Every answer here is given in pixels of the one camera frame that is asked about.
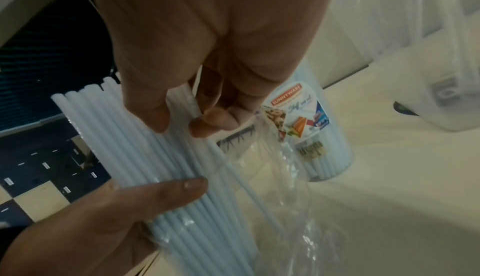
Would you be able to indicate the person's right hand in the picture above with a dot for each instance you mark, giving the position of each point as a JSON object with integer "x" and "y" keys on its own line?
{"x": 210, "y": 17}

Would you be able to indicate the pack of white straws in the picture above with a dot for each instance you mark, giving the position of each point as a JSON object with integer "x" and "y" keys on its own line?
{"x": 123, "y": 144}

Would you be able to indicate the clear square plastic box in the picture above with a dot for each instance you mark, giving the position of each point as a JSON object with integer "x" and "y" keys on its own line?
{"x": 450, "y": 111}

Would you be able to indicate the long clear straw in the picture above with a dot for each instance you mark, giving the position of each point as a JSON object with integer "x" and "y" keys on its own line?
{"x": 459, "y": 31}

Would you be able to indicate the person's left hand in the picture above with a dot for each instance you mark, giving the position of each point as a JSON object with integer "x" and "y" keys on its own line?
{"x": 86, "y": 227}

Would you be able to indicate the clear plastic wrap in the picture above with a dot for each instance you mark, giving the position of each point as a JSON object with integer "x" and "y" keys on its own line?
{"x": 296, "y": 209}

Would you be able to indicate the round clear plastic cup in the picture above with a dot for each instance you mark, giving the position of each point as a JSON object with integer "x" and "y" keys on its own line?
{"x": 300, "y": 111}

